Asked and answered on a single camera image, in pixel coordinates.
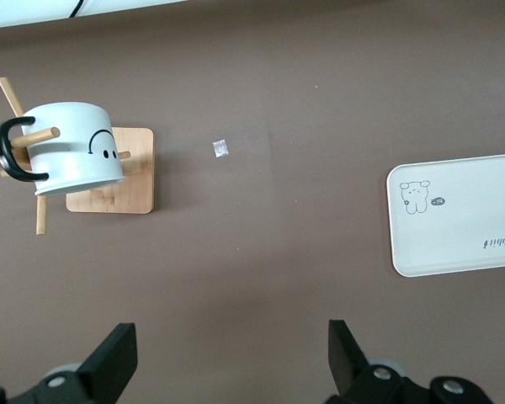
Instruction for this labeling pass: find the white tray with bear print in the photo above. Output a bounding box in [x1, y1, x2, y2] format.
[385, 151, 505, 279]

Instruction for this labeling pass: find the white smiley mug black handle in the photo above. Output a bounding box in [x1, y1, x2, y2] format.
[0, 100, 126, 198]

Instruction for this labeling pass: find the wooden mug rack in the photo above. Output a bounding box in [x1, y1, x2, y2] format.
[0, 76, 156, 237]

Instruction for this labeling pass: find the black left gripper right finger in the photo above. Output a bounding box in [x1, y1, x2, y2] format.
[326, 319, 430, 404]

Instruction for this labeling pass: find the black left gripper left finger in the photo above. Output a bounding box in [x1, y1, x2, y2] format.
[8, 322, 138, 404]

